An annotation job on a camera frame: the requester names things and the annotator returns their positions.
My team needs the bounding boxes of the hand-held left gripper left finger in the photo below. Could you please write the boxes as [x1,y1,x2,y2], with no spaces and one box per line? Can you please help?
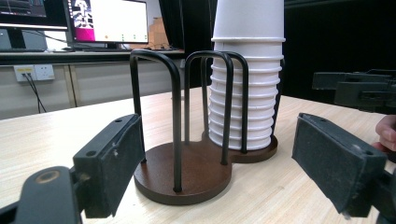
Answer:
[73,113,146,218]

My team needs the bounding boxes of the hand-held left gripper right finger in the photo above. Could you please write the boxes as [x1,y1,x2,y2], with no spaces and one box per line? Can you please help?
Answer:
[291,112,389,217]

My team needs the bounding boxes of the stack of white paper cups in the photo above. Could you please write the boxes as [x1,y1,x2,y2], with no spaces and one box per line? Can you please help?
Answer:
[207,38,286,152]

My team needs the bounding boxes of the black wire cup holder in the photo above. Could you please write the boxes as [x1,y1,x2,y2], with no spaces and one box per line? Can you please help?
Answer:
[129,49,279,206]

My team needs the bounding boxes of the black curtain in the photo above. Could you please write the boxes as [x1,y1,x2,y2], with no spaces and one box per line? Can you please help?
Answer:
[158,0,396,105]

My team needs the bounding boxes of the background office desk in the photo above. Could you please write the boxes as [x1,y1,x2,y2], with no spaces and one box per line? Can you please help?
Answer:
[0,49,185,120]

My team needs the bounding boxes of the cardboard box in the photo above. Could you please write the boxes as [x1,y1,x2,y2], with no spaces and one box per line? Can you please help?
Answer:
[148,17,171,49]

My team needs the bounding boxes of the bright screen computer monitor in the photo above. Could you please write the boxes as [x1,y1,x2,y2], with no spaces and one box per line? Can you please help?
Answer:
[65,0,149,50]

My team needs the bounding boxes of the dark screen computer monitor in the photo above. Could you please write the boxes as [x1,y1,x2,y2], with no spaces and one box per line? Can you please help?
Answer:
[0,0,69,50]

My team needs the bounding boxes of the black power cable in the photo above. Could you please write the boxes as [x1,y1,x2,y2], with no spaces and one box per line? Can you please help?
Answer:
[21,73,48,114]

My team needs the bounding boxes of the white wall socket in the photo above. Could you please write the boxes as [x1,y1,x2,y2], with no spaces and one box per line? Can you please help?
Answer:
[34,63,56,81]
[13,64,36,83]

